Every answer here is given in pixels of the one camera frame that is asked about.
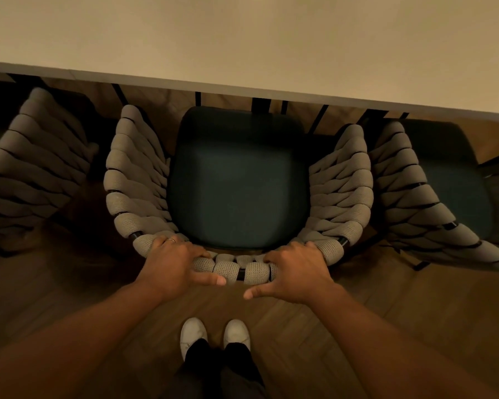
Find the person's left forearm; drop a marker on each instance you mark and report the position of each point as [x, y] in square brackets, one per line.
[66, 336]

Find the person's white shoe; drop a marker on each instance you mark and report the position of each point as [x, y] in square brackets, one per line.
[191, 333]
[237, 332]

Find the person's right hand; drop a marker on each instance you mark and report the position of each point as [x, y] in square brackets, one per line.
[299, 272]

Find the person's right white shoe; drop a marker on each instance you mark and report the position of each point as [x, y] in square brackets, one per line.
[237, 332]

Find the person's left white shoe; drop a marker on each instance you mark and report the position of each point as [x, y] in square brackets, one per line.
[191, 333]

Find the person's left thumb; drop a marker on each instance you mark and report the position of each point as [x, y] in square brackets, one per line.
[210, 278]

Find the person's right forearm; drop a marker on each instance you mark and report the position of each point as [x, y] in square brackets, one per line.
[395, 349]

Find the person's right thumb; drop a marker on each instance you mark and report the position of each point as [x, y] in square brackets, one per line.
[261, 289]

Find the person's black trousers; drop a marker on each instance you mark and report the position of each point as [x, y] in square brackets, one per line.
[224, 369]

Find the person's left hand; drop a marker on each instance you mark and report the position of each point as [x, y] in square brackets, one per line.
[170, 268]

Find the dark green seat cushion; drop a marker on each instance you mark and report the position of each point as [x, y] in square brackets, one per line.
[457, 178]
[239, 182]

